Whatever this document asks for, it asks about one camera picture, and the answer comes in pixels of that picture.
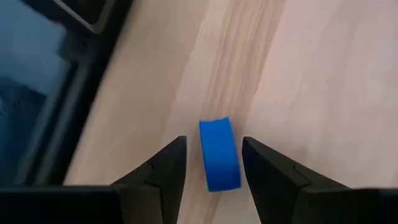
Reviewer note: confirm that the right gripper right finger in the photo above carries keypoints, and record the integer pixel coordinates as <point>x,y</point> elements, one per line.
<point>270,183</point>

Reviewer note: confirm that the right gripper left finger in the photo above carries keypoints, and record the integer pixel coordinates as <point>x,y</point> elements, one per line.
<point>161,183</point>

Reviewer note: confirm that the blue stapler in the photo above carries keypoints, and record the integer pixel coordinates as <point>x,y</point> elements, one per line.
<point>219,154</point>

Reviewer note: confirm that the silver metal bracket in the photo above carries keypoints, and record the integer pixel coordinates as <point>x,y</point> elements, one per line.
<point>90,21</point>

